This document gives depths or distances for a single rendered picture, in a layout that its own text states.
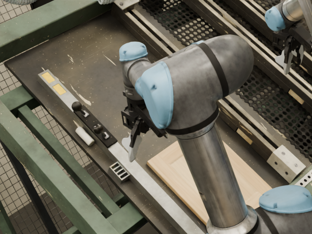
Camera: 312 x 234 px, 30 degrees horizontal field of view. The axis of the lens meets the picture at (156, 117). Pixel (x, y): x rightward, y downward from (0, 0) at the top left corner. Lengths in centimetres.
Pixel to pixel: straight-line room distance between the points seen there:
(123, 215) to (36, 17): 88
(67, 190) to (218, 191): 91
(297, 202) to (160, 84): 44
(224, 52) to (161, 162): 113
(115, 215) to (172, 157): 31
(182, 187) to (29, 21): 91
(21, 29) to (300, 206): 144
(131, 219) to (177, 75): 109
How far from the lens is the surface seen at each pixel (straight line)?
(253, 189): 224
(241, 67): 112
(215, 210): 125
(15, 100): 233
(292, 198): 133
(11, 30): 238
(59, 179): 204
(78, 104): 209
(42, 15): 245
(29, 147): 211
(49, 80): 230
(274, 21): 185
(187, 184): 216
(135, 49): 156
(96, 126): 205
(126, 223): 209
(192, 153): 116
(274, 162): 232
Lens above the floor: 184
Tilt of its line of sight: 13 degrees down
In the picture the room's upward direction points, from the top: 25 degrees counter-clockwise
